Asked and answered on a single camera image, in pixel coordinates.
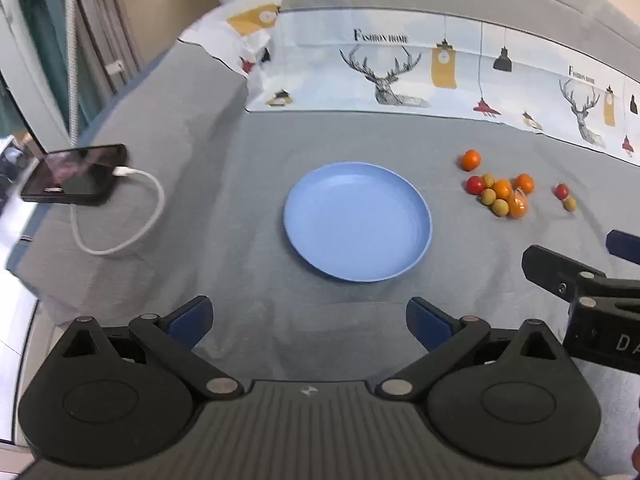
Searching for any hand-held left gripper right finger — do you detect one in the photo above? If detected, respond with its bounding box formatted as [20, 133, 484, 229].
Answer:
[375, 296, 576, 402]

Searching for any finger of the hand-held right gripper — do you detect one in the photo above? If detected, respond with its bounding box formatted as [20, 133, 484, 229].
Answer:
[606, 230, 640, 261]
[521, 245, 640, 306]

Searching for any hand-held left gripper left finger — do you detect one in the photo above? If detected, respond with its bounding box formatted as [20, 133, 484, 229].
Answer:
[62, 296, 246, 402]

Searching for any plastic orange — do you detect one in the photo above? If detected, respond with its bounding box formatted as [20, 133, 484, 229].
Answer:
[507, 187, 530, 219]

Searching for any blue plate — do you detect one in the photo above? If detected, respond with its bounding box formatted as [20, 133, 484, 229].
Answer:
[283, 161, 433, 283]

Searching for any grey bed sheet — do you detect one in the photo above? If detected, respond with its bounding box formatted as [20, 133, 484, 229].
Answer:
[5, 35, 640, 480]

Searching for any black smartphone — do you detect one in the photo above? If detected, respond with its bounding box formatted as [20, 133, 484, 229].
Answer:
[20, 144, 128, 207]

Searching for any deer print cloth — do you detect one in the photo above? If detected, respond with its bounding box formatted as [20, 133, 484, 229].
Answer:
[179, 0, 640, 166]

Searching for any white clothes rack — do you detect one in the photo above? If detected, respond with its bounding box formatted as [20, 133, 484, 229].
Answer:
[67, 0, 143, 96]

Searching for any white charging cable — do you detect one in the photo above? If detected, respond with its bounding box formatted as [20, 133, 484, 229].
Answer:
[70, 166, 166, 256]

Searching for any braided steamer hose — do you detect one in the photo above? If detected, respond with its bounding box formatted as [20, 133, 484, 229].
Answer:
[64, 0, 82, 148]

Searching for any white door frame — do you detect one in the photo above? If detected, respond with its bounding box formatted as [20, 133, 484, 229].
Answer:
[0, 0, 71, 141]

